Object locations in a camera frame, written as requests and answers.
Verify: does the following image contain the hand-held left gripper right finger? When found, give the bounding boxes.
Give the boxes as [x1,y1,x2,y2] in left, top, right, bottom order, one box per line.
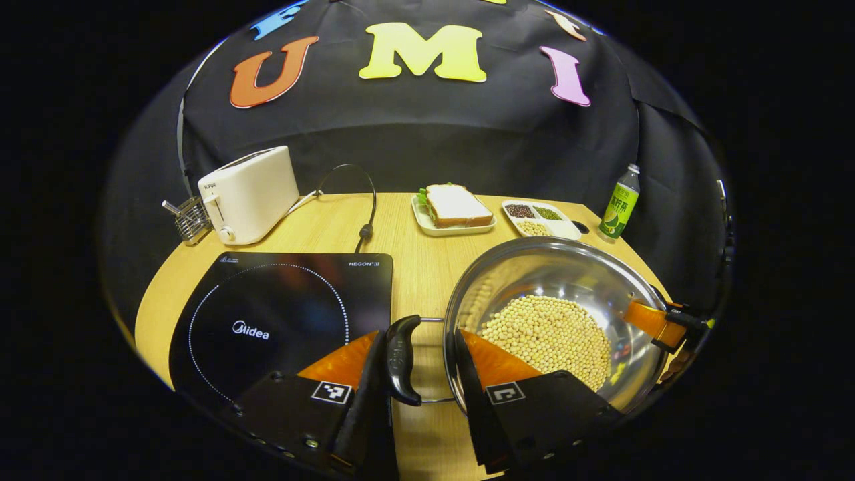
[454,329,625,475]

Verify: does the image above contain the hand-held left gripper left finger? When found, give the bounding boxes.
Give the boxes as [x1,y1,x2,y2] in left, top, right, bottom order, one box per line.
[230,331,400,478]

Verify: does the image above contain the stainless steel pot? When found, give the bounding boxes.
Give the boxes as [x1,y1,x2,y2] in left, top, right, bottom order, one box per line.
[385,236,672,415]

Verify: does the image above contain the black induction cooktop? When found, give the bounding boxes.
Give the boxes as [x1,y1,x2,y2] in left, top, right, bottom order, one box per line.
[168,251,394,415]

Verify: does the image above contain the pile of soybeans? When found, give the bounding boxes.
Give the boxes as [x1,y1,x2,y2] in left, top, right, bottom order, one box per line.
[461,295,612,391]

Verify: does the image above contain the green drink bottle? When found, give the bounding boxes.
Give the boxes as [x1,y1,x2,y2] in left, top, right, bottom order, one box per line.
[598,164,641,241]

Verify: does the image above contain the white divided grain tray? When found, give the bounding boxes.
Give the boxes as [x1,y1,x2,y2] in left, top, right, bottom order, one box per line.
[502,200,582,241]

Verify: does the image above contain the white sandwich plate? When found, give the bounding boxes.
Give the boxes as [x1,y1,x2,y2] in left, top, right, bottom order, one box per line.
[411,194,497,237]

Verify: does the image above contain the sandwich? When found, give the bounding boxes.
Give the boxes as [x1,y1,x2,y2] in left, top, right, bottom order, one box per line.
[419,184,494,228]

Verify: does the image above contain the white toaster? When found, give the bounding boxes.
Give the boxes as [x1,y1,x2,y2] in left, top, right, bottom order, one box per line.
[198,146,301,246]

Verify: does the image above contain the black power cable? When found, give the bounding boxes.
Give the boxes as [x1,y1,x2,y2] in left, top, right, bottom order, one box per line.
[287,164,377,253]

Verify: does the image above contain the metal wire basket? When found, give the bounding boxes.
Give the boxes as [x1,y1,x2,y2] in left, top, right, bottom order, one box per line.
[162,196,213,246]

